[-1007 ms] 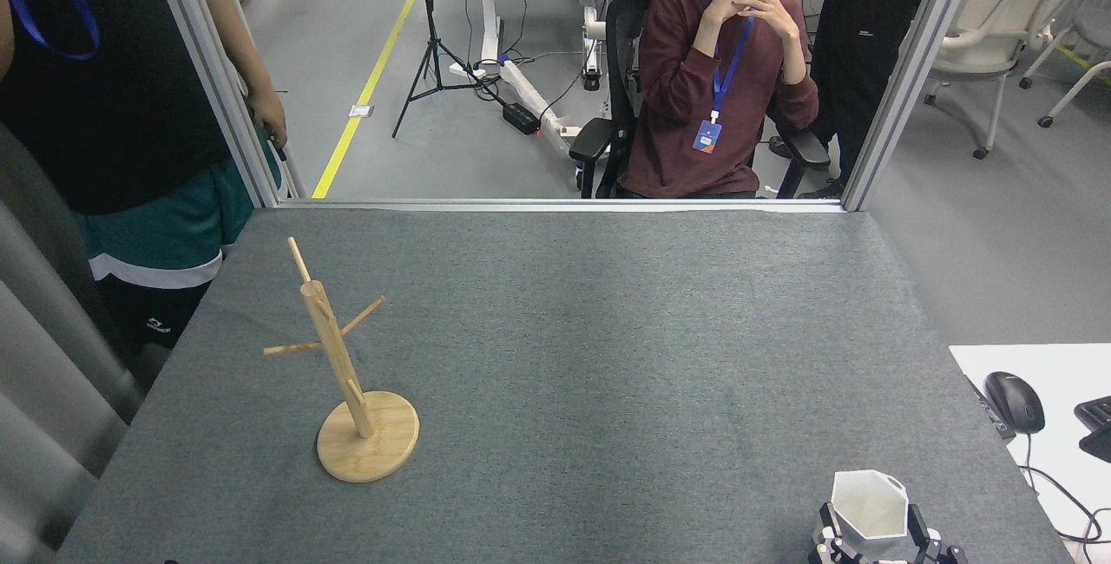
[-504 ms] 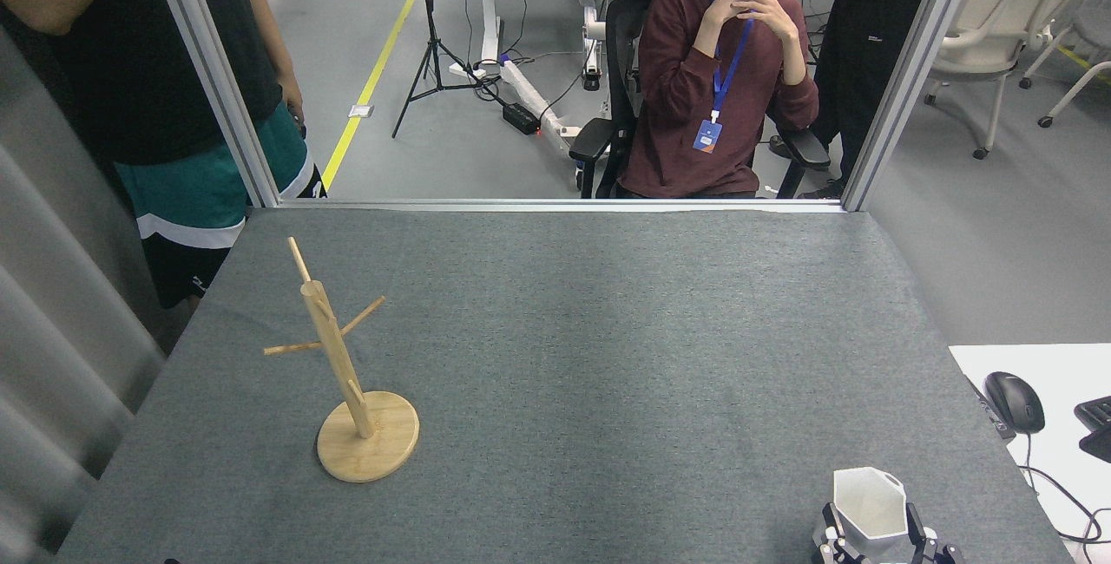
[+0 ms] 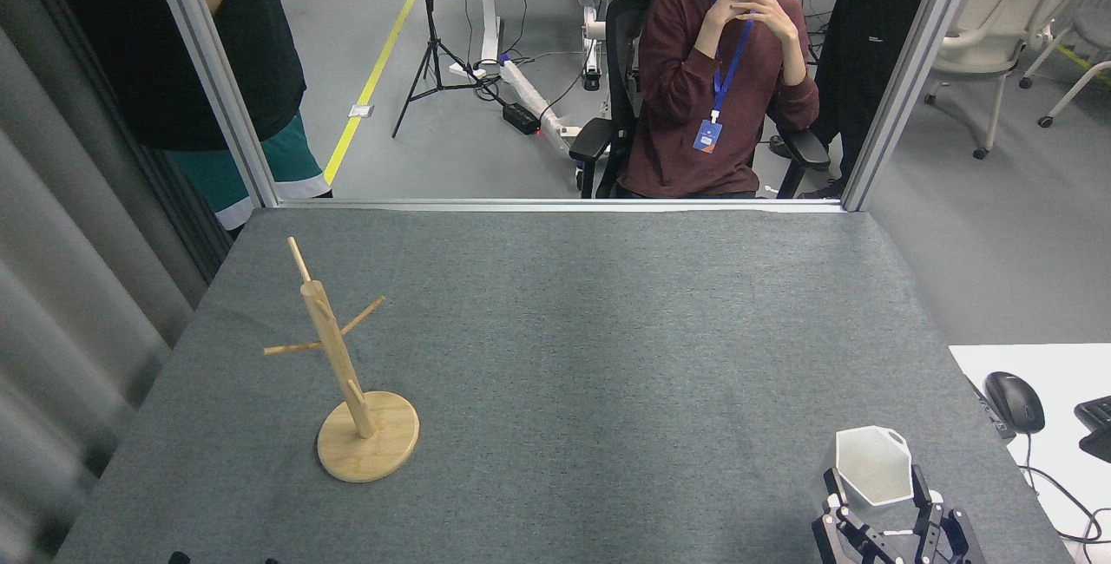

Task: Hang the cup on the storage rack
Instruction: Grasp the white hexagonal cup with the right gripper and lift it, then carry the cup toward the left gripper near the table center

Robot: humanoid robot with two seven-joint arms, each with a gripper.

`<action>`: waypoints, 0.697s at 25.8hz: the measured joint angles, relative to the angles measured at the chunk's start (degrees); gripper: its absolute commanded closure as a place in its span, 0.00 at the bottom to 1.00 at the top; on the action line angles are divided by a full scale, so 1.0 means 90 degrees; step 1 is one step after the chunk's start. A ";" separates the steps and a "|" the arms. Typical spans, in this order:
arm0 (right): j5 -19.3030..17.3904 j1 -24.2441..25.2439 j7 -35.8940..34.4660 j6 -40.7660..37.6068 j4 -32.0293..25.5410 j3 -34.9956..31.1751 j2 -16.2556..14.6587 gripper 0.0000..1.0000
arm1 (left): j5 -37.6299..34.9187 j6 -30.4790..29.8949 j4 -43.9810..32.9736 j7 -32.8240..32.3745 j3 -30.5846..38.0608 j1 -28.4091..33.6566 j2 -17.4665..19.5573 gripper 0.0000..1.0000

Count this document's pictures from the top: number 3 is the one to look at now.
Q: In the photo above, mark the black tripod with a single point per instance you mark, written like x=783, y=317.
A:
x=431, y=26

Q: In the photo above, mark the blue and white badge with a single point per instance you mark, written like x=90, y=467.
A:
x=707, y=136

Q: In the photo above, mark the white armchair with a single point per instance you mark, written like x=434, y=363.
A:
x=998, y=17

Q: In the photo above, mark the white power strip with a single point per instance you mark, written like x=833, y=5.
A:
x=464, y=71

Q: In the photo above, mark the white chair with grey seat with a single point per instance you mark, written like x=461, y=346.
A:
x=1089, y=26

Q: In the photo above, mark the black flat device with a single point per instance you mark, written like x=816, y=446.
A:
x=991, y=412

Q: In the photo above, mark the wooden cup rack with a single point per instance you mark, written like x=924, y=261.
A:
x=369, y=442

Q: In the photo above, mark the white side table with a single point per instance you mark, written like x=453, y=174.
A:
x=1068, y=364

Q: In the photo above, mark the silver aluminium post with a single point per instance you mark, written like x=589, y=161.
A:
x=213, y=69
x=911, y=69

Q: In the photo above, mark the silver table rail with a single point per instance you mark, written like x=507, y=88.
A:
x=521, y=205

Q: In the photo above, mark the white faceted cup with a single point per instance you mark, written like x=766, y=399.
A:
x=872, y=464

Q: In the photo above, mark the white stand on wheels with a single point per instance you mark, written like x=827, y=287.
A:
x=592, y=26

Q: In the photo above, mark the white desk with dark top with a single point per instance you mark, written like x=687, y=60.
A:
x=490, y=17

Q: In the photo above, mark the standing person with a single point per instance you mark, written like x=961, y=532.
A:
x=859, y=43
x=217, y=69

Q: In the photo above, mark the black keyboard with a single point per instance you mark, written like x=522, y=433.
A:
x=1095, y=429

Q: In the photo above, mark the seated person's right forearm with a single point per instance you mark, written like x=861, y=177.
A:
x=681, y=69

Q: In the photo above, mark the black computer mouse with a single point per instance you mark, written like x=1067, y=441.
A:
x=1014, y=401

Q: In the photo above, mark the seated person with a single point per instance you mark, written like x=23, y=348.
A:
x=677, y=113

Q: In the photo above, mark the seated person's left hand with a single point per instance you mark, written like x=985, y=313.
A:
x=772, y=9

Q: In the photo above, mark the seated person's right hand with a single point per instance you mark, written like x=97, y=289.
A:
x=729, y=2

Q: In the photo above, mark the black office chair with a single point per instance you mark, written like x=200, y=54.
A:
x=612, y=113

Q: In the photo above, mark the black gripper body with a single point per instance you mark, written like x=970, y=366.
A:
x=903, y=551

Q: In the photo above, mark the white floor socket plate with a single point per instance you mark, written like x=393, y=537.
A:
x=361, y=111

